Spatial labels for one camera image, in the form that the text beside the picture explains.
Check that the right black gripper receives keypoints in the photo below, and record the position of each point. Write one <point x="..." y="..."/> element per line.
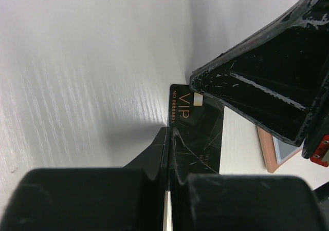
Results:
<point x="277" y="78"/>

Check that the black credit card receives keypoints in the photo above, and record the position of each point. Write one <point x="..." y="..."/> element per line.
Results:
<point x="197" y="122"/>

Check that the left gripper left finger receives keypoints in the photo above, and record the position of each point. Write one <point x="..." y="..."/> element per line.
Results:
<point x="109" y="198"/>

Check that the brown leather card holder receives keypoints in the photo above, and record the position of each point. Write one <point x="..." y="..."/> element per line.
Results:
<point x="275" y="152"/>

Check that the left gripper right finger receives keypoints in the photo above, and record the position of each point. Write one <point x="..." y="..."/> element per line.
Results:
<point x="204" y="200"/>

